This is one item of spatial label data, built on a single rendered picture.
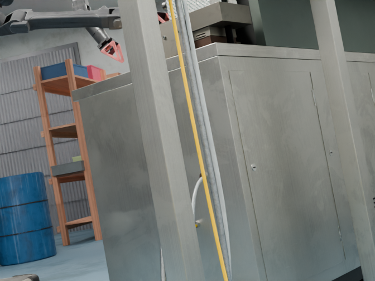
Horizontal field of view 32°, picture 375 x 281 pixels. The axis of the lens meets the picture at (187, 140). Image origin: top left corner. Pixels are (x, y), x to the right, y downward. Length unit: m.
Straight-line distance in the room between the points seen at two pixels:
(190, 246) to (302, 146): 0.89
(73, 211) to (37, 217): 3.72
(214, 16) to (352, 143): 0.59
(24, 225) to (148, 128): 4.90
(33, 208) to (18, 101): 4.24
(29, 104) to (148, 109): 8.86
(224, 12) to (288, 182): 0.57
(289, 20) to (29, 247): 4.40
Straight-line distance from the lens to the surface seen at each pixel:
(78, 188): 9.94
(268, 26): 2.20
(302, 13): 2.43
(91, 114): 2.30
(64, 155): 10.01
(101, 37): 2.73
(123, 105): 2.18
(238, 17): 2.08
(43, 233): 6.33
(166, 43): 2.11
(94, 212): 7.30
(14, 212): 6.27
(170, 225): 1.41
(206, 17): 2.04
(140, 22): 1.43
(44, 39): 10.32
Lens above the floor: 0.53
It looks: 3 degrees up
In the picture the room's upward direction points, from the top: 10 degrees counter-clockwise
